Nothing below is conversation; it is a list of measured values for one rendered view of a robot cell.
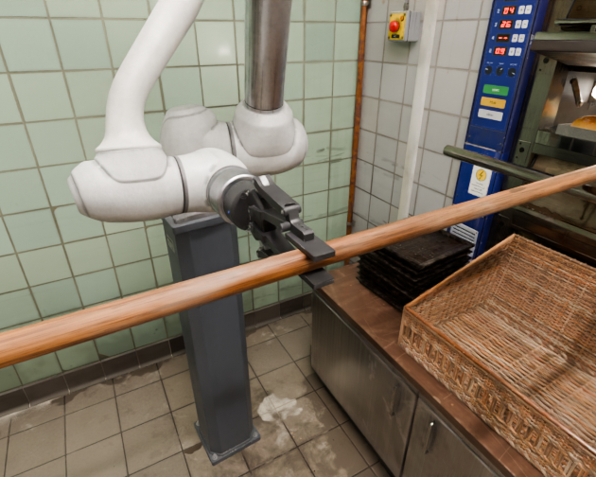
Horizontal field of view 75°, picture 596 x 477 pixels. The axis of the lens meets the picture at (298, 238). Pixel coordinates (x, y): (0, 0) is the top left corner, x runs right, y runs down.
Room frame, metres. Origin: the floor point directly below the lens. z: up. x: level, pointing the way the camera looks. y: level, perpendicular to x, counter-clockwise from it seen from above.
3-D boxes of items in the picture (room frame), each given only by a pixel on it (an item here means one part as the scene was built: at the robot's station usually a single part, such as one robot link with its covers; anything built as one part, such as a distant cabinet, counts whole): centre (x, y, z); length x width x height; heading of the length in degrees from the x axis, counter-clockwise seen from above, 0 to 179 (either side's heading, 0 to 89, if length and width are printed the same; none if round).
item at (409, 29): (1.71, -0.41, 1.46); 0.10 x 0.07 x 0.10; 29
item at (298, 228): (0.44, 0.00, 1.23); 0.05 x 0.01 x 0.03; 30
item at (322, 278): (0.41, -0.01, 1.18); 0.07 x 0.03 x 0.01; 30
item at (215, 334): (1.03, 0.29, 0.50); 0.21 x 0.21 x 1.00; 33
